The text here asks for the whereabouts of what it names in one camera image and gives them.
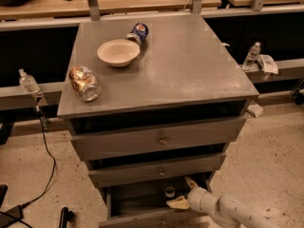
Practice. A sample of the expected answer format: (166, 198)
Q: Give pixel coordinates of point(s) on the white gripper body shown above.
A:
(195, 197)

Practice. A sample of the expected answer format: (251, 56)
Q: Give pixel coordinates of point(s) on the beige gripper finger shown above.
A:
(179, 203)
(192, 184)

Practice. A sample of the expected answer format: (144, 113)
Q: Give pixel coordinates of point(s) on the silver redbull can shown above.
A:
(170, 192)

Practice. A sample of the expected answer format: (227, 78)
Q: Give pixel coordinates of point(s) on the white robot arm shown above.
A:
(226, 211)

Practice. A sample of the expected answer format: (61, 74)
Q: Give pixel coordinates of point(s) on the grey bottom drawer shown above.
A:
(143, 204)

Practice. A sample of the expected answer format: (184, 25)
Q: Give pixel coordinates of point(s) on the grey drawer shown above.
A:
(156, 170)
(132, 141)
(143, 204)

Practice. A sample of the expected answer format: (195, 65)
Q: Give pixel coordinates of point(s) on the grey middle drawer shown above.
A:
(156, 170)

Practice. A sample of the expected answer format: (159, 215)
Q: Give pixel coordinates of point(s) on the grey wooden drawer cabinet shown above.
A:
(183, 74)

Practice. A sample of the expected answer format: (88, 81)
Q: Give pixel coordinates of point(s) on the grey top drawer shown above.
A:
(132, 141)

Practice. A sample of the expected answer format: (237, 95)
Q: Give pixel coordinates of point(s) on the gold crushed can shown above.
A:
(84, 83)

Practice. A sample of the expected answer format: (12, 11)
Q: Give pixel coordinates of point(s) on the blue pepsi can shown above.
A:
(138, 33)

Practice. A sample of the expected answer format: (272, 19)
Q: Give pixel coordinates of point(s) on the white block on floor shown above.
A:
(254, 109)

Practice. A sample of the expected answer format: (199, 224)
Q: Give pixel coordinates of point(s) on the white paper packet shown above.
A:
(267, 63)

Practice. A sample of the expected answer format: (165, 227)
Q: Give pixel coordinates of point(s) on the clear plastic water bottle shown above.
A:
(251, 56)

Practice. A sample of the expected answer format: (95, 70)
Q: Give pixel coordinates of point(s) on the white ceramic bowl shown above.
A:
(118, 53)

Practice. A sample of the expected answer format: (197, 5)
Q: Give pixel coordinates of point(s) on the black power adapter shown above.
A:
(11, 216)

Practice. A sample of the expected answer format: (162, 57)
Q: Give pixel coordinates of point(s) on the clear sanitizer pump bottle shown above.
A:
(28, 83)

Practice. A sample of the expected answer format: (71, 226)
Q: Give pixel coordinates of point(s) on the wooden desk left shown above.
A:
(63, 8)

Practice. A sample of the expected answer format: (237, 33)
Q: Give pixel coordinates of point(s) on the black handle on floor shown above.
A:
(66, 216)

